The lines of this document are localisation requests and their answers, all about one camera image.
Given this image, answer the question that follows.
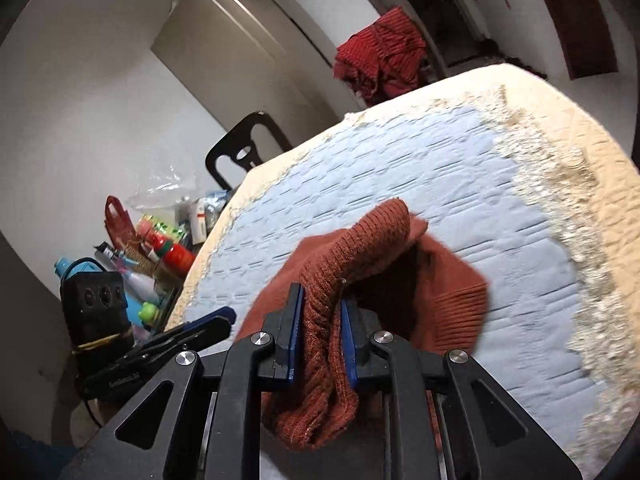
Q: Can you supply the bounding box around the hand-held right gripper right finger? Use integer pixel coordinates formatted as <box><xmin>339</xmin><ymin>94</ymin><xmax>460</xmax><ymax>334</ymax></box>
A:
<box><xmin>340</xmin><ymin>297</ymin><xmax>583</xmax><ymax>480</ymax></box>

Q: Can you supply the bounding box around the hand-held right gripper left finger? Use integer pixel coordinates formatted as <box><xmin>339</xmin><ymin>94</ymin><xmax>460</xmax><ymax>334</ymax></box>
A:
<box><xmin>57</xmin><ymin>282</ymin><xmax>306</xmax><ymax>480</ymax></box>

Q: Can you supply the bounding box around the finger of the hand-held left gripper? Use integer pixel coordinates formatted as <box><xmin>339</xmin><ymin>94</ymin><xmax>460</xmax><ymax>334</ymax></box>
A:
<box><xmin>125</xmin><ymin>329</ymin><xmax>207</xmax><ymax>368</ymax></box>
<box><xmin>164</xmin><ymin>306</ymin><xmax>237</xmax><ymax>349</ymax></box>

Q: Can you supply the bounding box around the rust brown knitted sweater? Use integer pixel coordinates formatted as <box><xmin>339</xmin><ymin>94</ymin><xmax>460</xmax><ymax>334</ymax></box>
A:
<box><xmin>234</xmin><ymin>197</ymin><xmax>488</xmax><ymax>451</ymax></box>

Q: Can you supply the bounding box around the white plastic bottle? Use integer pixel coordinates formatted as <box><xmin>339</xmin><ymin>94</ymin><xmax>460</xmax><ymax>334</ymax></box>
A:
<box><xmin>122</xmin><ymin>267</ymin><xmax>162</xmax><ymax>305</ymax></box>

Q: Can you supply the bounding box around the red bottle with green top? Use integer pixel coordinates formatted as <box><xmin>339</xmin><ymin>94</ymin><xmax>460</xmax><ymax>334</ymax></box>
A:
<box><xmin>154</xmin><ymin>230</ymin><xmax>197</xmax><ymax>277</ymax></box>

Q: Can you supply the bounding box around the red bag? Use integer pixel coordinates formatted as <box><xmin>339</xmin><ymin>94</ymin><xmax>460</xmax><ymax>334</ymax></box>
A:
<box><xmin>104</xmin><ymin>195</ymin><xmax>138</xmax><ymax>247</ymax></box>

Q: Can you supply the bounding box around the white box with red label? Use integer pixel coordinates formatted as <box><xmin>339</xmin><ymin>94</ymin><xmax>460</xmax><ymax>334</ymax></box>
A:
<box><xmin>189</xmin><ymin>197</ymin><xmax>209</xmax><ymax>246</ymax></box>

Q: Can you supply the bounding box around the clear plastic bag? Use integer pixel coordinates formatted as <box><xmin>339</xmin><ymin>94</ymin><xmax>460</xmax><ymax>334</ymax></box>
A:
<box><xmin>125</xmin><ymin>165</ymin><xmax>201</xmax><ymax>211</ymax></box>

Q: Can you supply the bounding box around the blue quilted table cover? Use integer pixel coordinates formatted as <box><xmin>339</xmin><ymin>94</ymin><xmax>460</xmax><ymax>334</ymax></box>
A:
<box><xmin>162</xmin><ymin>64</ymin><xmax>640</xmax><ymax>480</ymax></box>

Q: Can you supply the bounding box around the black chair with oval cutout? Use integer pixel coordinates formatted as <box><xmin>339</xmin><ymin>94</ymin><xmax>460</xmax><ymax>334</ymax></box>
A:
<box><xmin>205</xmin><ymin>111</ymin><xmax>293</xmax><ymax>191</ymax></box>

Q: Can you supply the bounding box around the red checked cloth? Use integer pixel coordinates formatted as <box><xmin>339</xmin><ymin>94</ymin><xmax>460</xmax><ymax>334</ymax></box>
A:
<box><xmin>334</xmin><ymin>6</ymin><xmax>428</xmax><ymax>106</ymax></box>

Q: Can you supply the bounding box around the dark open doorway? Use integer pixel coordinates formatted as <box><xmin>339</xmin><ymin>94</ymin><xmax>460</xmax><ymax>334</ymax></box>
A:
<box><xmin>390</xmin><ymin>0</ymin><xmax>501</xmax><ymax>68</ymax></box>

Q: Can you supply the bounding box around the dark brown door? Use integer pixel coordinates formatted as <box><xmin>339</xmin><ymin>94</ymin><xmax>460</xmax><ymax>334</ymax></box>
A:
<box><xmin>527</xmin><ymin>0</ymin><xmax>622</xmax><ymax>81</ymax></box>

